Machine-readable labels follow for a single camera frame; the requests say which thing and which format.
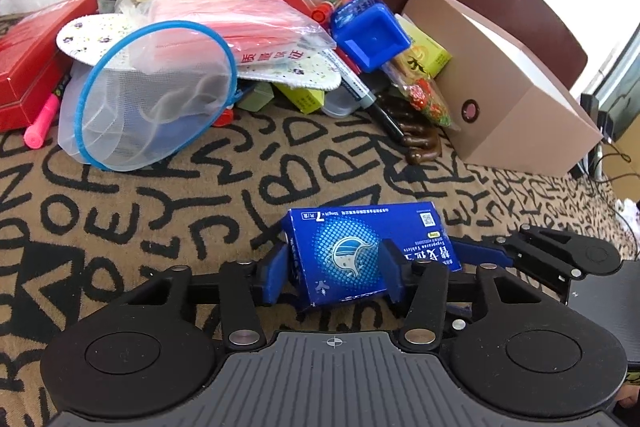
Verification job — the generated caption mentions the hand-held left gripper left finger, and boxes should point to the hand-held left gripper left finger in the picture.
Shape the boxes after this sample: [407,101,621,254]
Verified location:
[117,241,292,351]

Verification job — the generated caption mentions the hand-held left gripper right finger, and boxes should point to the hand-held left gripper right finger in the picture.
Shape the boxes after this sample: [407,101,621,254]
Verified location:
[378,238,548,351]

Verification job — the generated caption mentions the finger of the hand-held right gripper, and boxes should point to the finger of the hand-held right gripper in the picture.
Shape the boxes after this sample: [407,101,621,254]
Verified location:
[447,224,576,293]

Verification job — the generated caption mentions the blue medicine box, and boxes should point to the blue medicine box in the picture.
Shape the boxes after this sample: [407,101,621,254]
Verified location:
[280,202,456,308]

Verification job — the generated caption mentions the brown cardboard box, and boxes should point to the brown cardboard box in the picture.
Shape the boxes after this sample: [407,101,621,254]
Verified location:
[401,0,604,176]

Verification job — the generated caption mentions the clear plastic container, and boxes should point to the clear plastic container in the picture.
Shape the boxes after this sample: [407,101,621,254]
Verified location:
[321,84,373,119]

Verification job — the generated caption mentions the lettered brown blanket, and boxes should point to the lettered brown blanket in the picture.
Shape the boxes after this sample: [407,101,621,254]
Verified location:
[0,14,640,427]

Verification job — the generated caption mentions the brown wooden hand stand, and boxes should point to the brown wooden hand stand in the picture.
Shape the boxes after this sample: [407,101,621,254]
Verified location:
[397,119,445,166]

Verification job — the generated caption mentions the red candy packet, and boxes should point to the red candy packet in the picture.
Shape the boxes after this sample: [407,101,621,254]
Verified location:
[392,76,455,129]

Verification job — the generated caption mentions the pale green small box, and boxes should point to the pale green small box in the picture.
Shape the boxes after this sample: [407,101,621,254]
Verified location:
[236,83,276,112]

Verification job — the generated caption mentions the black marker pen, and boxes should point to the black marker pen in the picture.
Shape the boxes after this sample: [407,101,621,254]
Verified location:
[324,49,407,144]

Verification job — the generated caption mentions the white floral shoe insole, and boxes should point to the white floral shoe insole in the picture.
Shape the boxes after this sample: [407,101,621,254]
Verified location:
[55,12,147,68]
[234,47,344,92]

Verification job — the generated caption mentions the blue-rimmed white mesh bag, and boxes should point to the blue-rimmed white mesh bag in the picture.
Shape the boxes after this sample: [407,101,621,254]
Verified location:
[57,20,240,172]

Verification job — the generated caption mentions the blue plastic bin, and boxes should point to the blue plastic bin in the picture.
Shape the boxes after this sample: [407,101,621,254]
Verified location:
[329,0,412,74]

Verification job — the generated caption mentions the clear bag pink contents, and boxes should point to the clear bag pink contents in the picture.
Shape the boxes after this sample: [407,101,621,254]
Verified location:
[121,0,337,78]

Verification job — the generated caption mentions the pink highlighter pen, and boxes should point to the pink highlighter pen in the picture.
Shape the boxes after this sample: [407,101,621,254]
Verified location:
[23,93,62,150]

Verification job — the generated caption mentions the large red box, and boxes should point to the large red box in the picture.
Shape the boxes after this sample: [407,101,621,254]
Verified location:
[0,0,99,132]

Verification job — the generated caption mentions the black cable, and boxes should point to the black cable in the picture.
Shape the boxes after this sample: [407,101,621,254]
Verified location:
[580,139,640,190]

